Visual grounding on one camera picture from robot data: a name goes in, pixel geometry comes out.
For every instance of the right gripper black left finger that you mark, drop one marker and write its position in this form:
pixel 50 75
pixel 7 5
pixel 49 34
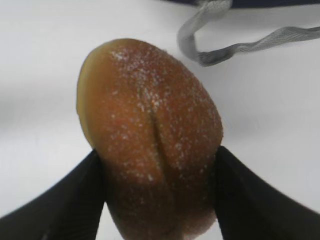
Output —
pixel 70 210

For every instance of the brown bread roll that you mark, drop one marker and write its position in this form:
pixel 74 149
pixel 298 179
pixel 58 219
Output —
pixel 156 130

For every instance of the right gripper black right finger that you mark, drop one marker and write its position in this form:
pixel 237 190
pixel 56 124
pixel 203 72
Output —
pixel 248 208

